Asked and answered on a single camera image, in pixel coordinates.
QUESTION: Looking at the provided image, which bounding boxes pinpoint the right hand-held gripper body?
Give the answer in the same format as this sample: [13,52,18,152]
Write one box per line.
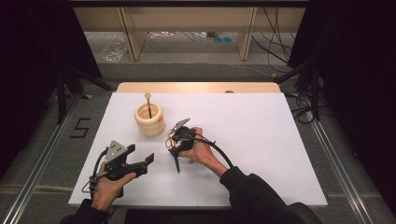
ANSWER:
[169,118,197,151]

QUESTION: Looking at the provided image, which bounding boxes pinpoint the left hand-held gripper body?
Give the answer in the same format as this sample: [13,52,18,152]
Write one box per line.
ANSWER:
[102,140,148,182]

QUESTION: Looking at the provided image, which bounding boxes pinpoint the large gold-ferrule makeup brush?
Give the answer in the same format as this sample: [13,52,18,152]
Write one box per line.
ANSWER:
[167,129,181,175]

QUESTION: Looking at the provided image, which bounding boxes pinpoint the cream ribbed brush holder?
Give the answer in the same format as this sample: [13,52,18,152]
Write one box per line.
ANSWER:
[134,102,166,138]

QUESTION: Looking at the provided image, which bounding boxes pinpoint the small black-handled makeup brush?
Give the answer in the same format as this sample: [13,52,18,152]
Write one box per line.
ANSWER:
[144,91,154,119]

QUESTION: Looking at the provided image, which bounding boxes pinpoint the person's right hand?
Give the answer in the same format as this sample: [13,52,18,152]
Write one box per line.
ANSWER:
[178,126,230,178]

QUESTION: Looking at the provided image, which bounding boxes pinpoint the person's left hand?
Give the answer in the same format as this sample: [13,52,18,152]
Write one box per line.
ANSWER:
[91,163,137,213]

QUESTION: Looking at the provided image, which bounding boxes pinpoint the wooden table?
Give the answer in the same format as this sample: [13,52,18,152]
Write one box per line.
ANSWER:
[116,81,282,94]

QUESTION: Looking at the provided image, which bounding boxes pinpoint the white board sheet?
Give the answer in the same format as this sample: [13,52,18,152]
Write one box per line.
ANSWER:
[67,91,329,209]

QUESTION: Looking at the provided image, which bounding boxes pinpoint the black tripod stand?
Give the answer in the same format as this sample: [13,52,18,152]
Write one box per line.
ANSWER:
[273,55,322,122]
[55,64,114,126]

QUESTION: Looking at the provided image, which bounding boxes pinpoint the clear plastic bag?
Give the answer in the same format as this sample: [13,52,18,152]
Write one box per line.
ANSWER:
[99,35,129,63]

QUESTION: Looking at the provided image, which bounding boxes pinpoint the black curtain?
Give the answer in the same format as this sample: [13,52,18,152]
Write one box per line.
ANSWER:
[0,0,103,180]
[287,0,396,217]

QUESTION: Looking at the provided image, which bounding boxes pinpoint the left hand-held gripper cable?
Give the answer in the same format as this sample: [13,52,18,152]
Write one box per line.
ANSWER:
[80,147,108,201]

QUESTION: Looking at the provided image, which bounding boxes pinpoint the aluminium floor rail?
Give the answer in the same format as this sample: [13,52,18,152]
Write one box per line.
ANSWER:
[305,111,374,224]
[1,95,79,224]

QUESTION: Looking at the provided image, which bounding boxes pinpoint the thin white floor cable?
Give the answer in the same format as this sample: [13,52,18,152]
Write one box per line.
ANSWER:
[226,63,276,77]

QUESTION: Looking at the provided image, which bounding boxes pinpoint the white coiled cable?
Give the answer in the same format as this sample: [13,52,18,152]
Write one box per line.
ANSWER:
[148,30,176,40]

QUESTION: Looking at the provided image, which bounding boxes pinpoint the light wooden desk frame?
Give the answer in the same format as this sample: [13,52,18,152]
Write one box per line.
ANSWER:
[73,6,308,62]

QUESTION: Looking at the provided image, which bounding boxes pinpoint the black floor cables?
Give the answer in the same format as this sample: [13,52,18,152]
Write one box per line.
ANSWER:
[285,92,336,125]

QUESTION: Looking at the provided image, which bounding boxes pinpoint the hanging black cables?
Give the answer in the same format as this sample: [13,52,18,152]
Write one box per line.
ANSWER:
[250,7,295,75]

